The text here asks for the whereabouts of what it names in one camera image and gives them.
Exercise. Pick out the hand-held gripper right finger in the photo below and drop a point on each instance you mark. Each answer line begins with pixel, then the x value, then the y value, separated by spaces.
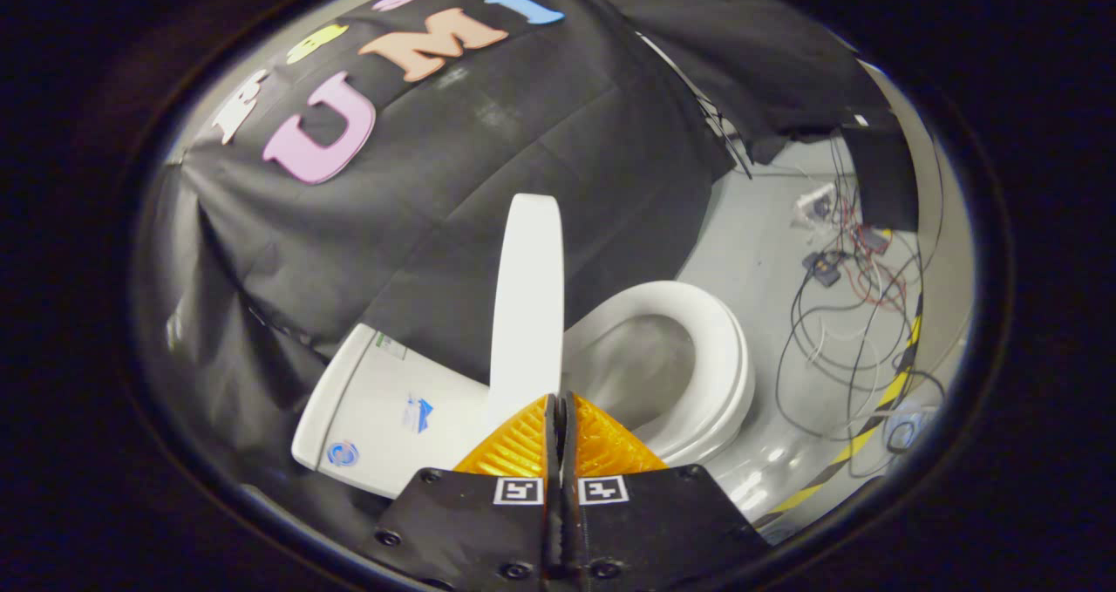
pixel 654 522

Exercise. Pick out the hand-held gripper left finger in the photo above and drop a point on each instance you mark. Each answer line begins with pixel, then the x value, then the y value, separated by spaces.
pixel 471 522

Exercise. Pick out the white toilet lid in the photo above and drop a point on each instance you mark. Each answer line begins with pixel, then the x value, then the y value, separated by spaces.
pixel 527 296

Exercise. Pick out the white toilet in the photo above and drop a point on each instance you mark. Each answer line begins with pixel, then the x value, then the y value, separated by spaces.
pixel 384 400

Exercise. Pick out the long yellow black tape strip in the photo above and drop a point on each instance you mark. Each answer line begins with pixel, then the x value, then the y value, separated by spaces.
pixel 872 418

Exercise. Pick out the black power adapter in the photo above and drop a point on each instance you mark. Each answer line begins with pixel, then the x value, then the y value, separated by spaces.
pixel 822 269

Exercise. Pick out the metal backdrop stand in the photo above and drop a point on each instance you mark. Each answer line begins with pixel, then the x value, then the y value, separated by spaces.
pixel 731 149

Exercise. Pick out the black backdrop cloth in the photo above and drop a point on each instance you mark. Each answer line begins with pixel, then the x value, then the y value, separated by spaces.
pixel 523 121

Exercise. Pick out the black box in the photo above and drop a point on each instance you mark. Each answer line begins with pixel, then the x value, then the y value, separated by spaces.
pixel 881 173

